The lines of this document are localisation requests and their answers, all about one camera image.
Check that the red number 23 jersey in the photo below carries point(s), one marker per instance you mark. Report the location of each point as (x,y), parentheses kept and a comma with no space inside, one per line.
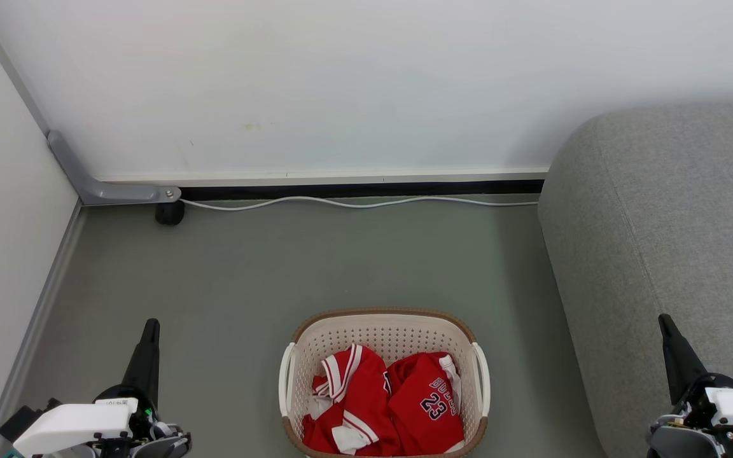
(427,407)

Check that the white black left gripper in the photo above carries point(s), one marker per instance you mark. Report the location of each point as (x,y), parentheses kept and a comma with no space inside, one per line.
(80,423)

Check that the grey partition bottom rail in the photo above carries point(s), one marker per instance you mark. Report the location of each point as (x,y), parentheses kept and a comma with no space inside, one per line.
(341,177)

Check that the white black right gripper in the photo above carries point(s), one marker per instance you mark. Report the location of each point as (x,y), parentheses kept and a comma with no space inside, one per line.
(716,420)

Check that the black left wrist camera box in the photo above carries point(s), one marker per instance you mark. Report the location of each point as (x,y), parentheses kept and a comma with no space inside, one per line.
(20,421)

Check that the grey metal partition foot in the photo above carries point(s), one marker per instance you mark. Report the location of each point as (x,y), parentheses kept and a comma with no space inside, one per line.
(105,191)

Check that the beige perforated laundry basket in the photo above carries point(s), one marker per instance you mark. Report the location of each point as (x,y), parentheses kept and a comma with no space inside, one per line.
(392,331)

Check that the grey fabric sofa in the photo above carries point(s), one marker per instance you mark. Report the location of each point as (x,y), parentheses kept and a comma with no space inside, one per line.
(672,229)

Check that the red garment with white stripes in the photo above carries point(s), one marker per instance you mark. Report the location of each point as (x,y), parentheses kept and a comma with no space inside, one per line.
(360,394)

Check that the grey partition corner post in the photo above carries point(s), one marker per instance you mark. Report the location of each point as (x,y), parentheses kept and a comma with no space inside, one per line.
(13,73)

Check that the grey side wall floor rail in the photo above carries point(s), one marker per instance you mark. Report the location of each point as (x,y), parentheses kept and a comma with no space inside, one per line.
(35,324)

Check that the black caster wheel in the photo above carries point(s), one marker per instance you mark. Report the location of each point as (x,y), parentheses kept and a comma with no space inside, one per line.
(169,214)

